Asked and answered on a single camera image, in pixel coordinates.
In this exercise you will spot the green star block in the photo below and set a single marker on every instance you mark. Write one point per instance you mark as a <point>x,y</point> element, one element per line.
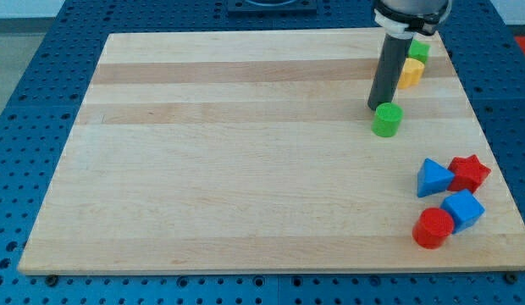
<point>419,51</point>

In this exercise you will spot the red star block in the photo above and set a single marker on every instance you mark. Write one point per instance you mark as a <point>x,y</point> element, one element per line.
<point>469,173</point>

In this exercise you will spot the wooden board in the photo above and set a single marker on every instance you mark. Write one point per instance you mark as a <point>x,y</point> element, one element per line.
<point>251,152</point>

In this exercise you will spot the green cylinder block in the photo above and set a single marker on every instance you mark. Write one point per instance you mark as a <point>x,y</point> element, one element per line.
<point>387,119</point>

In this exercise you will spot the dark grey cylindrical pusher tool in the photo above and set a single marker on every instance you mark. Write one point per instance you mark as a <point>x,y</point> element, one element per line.
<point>391,62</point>

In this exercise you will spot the yellow block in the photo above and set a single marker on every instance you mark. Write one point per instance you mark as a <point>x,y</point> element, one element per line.
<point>411,73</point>

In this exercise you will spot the blue triangle block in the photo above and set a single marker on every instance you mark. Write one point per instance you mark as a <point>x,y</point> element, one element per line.
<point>433,178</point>

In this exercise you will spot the red cylinder block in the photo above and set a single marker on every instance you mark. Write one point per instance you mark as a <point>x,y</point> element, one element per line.
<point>432,228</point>

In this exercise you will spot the blue cube block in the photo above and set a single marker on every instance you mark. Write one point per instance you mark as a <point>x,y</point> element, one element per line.
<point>464,208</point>

